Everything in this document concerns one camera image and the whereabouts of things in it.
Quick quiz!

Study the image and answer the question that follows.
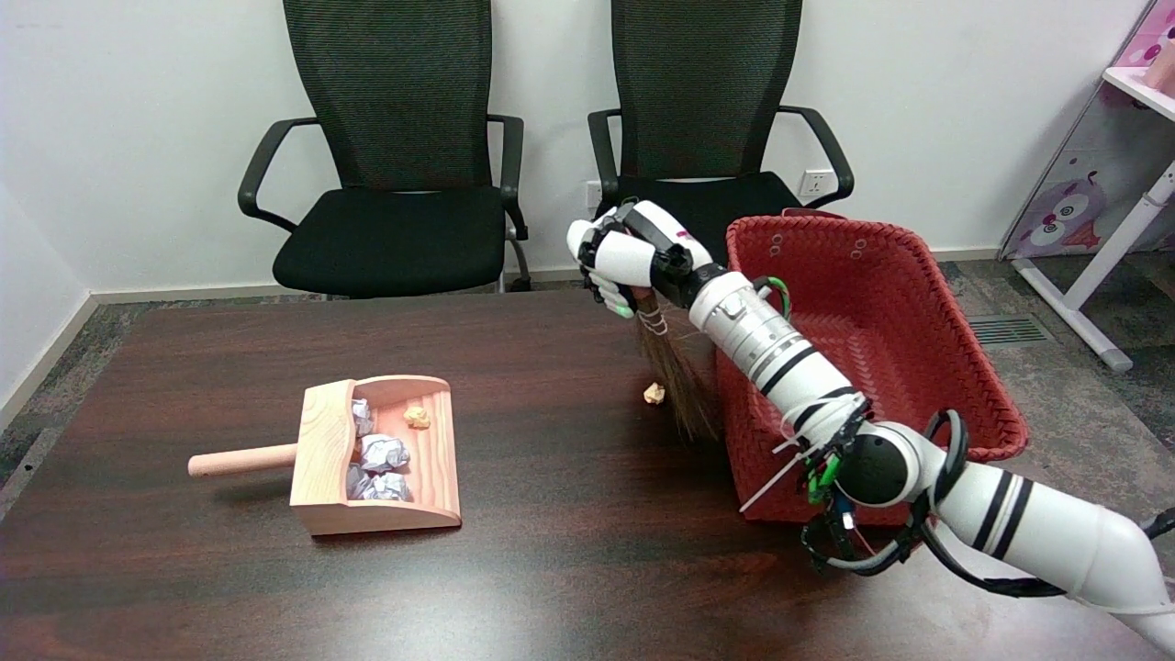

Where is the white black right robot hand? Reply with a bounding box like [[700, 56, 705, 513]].
[[566, 199, 726, 319]]

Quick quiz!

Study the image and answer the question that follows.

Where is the brown straw hand broom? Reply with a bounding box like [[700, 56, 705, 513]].
[[629, 286, 722, 442]]

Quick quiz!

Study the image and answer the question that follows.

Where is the black mesh office chair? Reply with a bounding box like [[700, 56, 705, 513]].
[[237, 0, 533, 299], [586, 0, 855, 290]]

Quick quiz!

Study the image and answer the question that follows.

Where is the long white zip tie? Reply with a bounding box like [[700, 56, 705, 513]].
[[739, 445, 813, 512]]

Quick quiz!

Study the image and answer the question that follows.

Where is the red woven basket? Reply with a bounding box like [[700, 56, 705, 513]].
[[716, 209, 1029, 529]]

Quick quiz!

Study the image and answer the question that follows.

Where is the grey floor vent grille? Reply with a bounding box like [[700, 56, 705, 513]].
[[959, 314, 1057, 348]]

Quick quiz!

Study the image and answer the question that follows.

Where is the white pink owl print shelf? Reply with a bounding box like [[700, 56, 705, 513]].
[[999, 0, 1175, 373]]

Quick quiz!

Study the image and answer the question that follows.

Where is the green robot cable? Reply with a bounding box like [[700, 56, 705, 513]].
[[757, 275, 844, 506]]

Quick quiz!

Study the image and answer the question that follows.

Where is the wooden dustpan with handle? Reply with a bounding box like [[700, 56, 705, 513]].
[[187, 375, 463, 536]]

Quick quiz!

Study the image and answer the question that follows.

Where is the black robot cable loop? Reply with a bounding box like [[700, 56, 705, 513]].
[[800, 409, 1070, 598]]

